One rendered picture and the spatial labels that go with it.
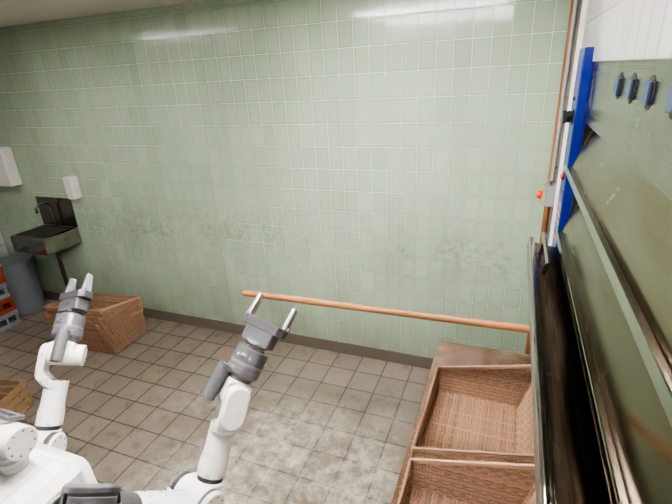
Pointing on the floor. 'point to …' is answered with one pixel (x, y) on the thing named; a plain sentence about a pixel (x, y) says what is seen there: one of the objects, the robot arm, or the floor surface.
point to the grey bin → (23, 283)
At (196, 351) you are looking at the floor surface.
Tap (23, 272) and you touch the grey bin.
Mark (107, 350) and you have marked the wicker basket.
